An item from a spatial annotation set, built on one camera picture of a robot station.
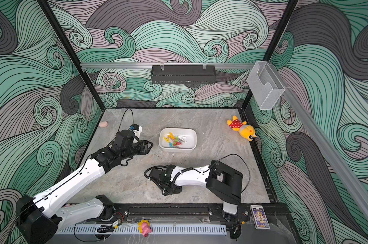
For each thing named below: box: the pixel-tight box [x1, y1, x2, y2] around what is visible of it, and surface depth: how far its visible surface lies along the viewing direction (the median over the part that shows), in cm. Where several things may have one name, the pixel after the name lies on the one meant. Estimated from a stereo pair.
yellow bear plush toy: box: [226, 115, 258, 142], surface depth 102 cm
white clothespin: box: [177, 135, 188, 145], surface depth 103 cm
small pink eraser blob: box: [98, 121, 109, 128], surface depth 111 cm
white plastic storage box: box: [158, 127, 198, 153], surface depth 100 cm
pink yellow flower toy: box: [138, 219, 152, 238], surface depth 69 cm
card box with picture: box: [250, 204, 270, 230], surface depth 72 cm
